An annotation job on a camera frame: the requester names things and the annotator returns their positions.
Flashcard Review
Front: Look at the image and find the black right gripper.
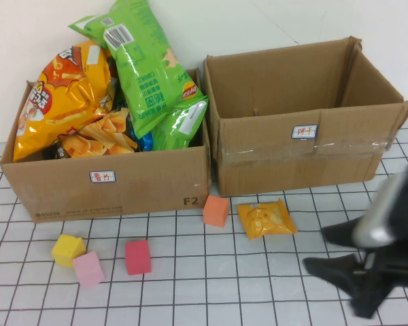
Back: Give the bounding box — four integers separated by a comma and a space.
302, 169, 408, 319

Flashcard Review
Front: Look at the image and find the red foam cube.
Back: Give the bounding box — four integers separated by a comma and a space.
124, 239, 152, 276

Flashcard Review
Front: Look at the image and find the brown cardboard box marked F2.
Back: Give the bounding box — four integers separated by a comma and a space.
0, 67, 212, 225

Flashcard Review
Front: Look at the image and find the large orange chips bag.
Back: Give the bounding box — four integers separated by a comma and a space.
12, 39, 114, 163

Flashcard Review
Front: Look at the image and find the small green chips bag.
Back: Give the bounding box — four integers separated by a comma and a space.
67, 14, 114, 48

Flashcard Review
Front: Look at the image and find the orange black chips bag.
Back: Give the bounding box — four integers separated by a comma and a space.
42, 107, 139, 160

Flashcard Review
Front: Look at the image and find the blue snack bag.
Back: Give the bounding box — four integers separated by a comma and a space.
131, 124, 154, 153

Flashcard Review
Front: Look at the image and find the green bag with white label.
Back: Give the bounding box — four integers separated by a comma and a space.
151, 98, 209, 151

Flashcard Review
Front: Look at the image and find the pink foam cube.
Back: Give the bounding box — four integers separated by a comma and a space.
72, 251, 106, 290

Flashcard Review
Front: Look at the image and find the orange foam cube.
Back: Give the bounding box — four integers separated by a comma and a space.
203, 195, 230, 227

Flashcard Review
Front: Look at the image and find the small orange snack packet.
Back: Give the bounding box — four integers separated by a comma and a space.
237, 199, 299, 241

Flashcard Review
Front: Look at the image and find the green barcode chips bag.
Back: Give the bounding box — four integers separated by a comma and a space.
103, 0, 208, 139

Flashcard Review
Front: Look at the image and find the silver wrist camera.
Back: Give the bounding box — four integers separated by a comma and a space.
352, 166, 408, 249

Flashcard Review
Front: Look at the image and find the yellow foam cube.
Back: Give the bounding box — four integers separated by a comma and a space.
51, 234, 87, 269

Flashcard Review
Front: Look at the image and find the empty brown cardboard box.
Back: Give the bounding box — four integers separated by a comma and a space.
203, 35, 408, 198

